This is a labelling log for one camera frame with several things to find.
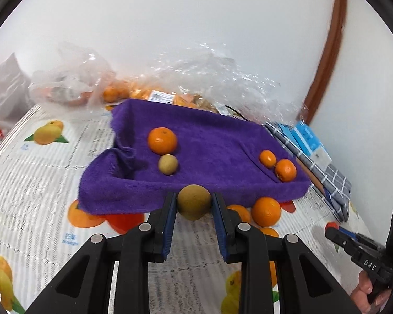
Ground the brown kiwi fruit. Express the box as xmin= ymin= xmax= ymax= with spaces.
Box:
xmin=177 ymin=184 xmax=211 ymax=220

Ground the person's right hand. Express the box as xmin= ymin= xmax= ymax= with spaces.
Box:
xmin=351 ymin=271 xmax=391 ymax=313

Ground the loose orange on table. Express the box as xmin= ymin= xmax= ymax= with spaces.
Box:
xmin=148 ymin=127 xmax=177 ymax=155
xmin=227 ymin=204 xmax=251 ymax=223
xmin=250 ymin=197 xmax=282 ymax=227

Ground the grey checked cloth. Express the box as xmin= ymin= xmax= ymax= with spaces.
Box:
xmin=264 ymin=121 xmax=349 ymax=223

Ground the kiwi fruit in tray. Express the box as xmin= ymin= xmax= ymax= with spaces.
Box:
xmin=158 ymin=154 xmax=179 ymax=176

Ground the orange in tray right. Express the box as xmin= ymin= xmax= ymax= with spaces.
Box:
xmin=275 ymin=159 xmax=297 ymax=182

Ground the small orange in tray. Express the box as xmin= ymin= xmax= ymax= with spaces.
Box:
xmin=259 ymin=150 xmax=277 ymax=169

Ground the purple towel tray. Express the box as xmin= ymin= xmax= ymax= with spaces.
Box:
xmin=78 ymin=99 xmax=311 ymax=215

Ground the blue tissue box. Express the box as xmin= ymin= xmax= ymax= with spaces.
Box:
xmin=290 ymin=121 xmax=331 ymax=171

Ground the clear plastic bag of fruit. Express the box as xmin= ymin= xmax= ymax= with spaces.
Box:
xmin=105 ymin=44 xmax=307 ymax=126

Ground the clear bag at left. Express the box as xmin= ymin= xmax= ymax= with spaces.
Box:
xmin=29 ymin=42 xmax=116 ymax=118

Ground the white plastic bag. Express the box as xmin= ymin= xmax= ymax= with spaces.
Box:
xmin=0 ymin=53 xmax=35 ymax=134

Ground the brown door frame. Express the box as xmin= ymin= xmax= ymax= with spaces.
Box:
xmin=304 ymin=0 xmax=348 ymax=125

